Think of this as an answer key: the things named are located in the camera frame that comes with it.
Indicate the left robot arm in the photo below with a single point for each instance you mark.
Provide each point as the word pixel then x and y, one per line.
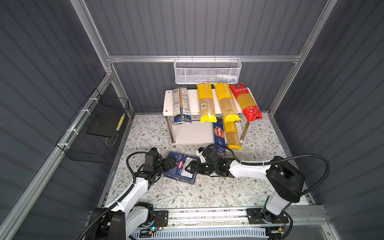
pixel 126 198

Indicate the clear blue spaghetti bag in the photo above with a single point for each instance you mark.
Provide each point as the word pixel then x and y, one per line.
pixel 181 108

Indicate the yellow marker pen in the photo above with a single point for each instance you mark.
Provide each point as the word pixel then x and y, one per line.
pixel 120 122

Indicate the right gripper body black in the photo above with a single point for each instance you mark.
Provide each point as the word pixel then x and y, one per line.
pixel 206 169

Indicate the blue Barilla spaghetti box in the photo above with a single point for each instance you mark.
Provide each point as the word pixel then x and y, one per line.
pixel 219 136

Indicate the white two-tier shelf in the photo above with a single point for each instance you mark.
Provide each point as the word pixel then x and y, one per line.
pixel 196 133

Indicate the yellow Pastatime spaghetti bag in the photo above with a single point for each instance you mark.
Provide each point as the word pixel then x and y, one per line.
pixel 233 139

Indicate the black wire basket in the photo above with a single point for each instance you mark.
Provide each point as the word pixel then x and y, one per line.
pixel 94 138

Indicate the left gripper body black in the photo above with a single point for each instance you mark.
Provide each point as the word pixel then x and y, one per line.
pixel 157 170

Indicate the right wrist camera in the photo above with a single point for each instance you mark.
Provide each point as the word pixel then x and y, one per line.
pixel 207 155

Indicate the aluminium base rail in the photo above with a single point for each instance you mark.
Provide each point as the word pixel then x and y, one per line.
pixel 233 217

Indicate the white wire mesh basket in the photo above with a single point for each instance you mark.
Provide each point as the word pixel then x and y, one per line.
pixel 188 70

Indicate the pens in white basket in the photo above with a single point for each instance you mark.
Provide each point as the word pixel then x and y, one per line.
pixel 224 78

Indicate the red spaghetti bag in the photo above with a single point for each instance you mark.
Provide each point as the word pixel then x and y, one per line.
pixel 246 102

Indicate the yellow spaghetti bag label up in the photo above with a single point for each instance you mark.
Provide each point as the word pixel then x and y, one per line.
pixel 206 103

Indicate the dark blue pasta box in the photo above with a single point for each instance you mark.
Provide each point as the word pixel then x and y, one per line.
pixel 178 173

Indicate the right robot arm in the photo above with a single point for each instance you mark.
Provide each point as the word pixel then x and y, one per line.
pixel 287 180

